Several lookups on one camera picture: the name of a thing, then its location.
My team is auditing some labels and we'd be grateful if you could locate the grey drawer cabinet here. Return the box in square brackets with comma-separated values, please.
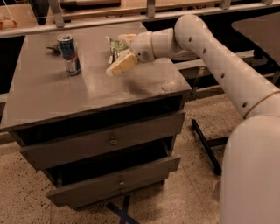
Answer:
[0, 21, 192, 210]

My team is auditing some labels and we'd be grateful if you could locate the upper grey drawer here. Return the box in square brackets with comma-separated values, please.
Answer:
[20, 110, 185, 170]

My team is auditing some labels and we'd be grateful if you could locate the green snack bag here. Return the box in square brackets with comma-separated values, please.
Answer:
[107, 37, 130, 65]

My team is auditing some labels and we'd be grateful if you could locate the grey metal rail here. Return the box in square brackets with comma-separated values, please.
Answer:
[0, 0, 280, 39]

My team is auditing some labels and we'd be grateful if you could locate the grey lower shelf beam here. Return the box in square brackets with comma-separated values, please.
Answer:
[175, 50, 254, 79]

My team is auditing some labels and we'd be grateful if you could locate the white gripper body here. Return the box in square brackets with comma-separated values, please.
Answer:
[130, 31, 155, 63]

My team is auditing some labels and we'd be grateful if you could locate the lower grey drawer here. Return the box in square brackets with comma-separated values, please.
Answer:
[47, 155, 181, 208]

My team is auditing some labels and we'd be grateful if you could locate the grey drawer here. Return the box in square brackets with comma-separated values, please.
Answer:
[20, 110, 185, 170]
[47, 155, 181, 208]

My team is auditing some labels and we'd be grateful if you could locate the black table leg base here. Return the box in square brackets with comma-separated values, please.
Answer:
[192, 119, 228, 176]

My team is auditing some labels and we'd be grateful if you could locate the small dark snack bar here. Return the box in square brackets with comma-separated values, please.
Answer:
[47, 44, 60, 53]

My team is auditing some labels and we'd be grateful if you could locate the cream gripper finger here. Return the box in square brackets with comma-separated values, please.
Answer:
[118, 34, 137, 47]
[106, 52, 138, 76]

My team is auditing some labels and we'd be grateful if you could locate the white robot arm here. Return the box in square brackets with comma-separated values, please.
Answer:
[106, 14, 280, 224]

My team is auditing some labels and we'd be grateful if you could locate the blue silver redbull can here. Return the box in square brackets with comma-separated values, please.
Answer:
[57, 34, 81, 76]

